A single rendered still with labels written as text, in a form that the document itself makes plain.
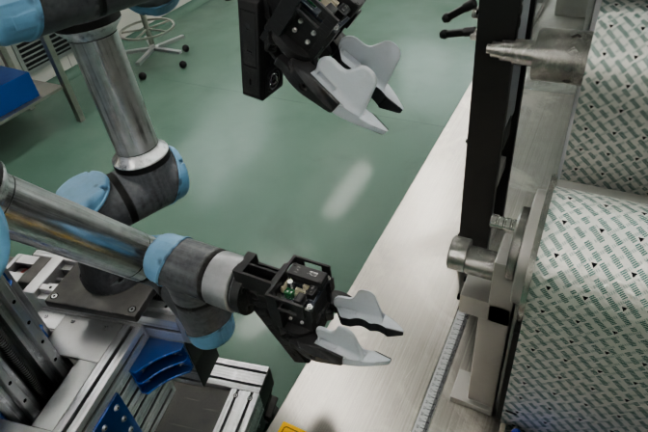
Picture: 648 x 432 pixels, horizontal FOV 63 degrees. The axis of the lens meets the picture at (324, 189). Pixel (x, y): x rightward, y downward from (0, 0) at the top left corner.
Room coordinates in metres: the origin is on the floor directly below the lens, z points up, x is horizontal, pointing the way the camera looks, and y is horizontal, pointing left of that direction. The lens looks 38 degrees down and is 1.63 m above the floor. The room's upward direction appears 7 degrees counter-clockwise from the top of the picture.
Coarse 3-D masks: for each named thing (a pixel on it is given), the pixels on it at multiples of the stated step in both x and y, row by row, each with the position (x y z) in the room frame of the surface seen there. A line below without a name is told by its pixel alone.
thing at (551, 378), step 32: (544, 352) 0.28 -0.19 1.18; (576, 352) 0.27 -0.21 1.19; (512, 384) 0.29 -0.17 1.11; (544, 384) 0.28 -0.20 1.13; (576, 384) 0.27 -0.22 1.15; (608, 384) 0.25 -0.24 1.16; (640, 384) 0.24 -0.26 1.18; (512, 416) 0.29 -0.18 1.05; (544, 416) 0.27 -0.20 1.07; (576, 416) 0.26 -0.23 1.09; (608, 416) 0.25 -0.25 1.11; (640, 416) 0.23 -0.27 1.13
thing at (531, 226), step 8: (536, 192) 0.37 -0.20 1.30; (544, 192) 0.37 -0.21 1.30; (536, 200) 0.36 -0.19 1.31; (544, 200) 0.36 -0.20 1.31; (536, 208) 0.35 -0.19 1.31; (528, 216) 0.34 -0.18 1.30; (536, 216) 0.34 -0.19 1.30; (528, 224) 0.33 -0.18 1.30; (536, 224) 0.33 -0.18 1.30; (528, 232) 0.33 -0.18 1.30; (528, 240) 0.32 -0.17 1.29; (528, 248) 0.32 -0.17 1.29; (520, 256) 0.32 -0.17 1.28; (528, 256) 0.31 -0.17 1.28; (520, 264) 0.31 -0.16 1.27; (520, 272) 0.31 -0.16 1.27; (520, 280) 0.31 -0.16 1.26; (512, 288) 0.31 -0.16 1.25; (520, 288) 0.30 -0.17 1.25; (512, 296) 0.31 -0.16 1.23; (520, 296) 0.31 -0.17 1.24
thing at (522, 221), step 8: (528, 208) 0.37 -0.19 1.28; (520, 216) 0.36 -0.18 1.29; (520, 224) 0.35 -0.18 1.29; (520, 232) 0.34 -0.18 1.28; (512, 240) 0.34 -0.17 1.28; (520, 240) 0.34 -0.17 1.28; (512, 248) 0.34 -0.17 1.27; (520, 248) 0.33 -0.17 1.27; (512, 256) 0.33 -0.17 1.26; (512, 264) 0.33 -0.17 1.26; (512, 272) 0.33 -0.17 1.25; (512, 280) 0.33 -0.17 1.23
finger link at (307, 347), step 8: (312, 336) 0.39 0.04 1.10; (296, 344) 0.39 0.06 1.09; (304, 344) 0.38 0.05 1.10; (312, 344) 0.38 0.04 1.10; (304, 352) 0.37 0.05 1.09; (312, 352) 0.37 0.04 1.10; (320, 352) 0.37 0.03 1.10; (328, 352) 0.37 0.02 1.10; (312, 360) 0.37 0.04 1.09; (320, 360) 0.36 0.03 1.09; (328, 360) 0.36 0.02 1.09; (336, 360) 0.36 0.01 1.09
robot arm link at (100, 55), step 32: (64, 32) 0.88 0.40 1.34; (96, 32) 0.89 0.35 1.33; (96, 64) 0.89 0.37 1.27; (128, 64) 0.93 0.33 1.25; (96, 96) 0.89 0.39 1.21; (128, 96) 0.90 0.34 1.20; (128, 128) 0.89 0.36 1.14; (128, 160) 0.88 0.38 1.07; (160, 160) 0.89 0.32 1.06; (128, 192) 0.85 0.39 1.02; (160, 192) 0.87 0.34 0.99
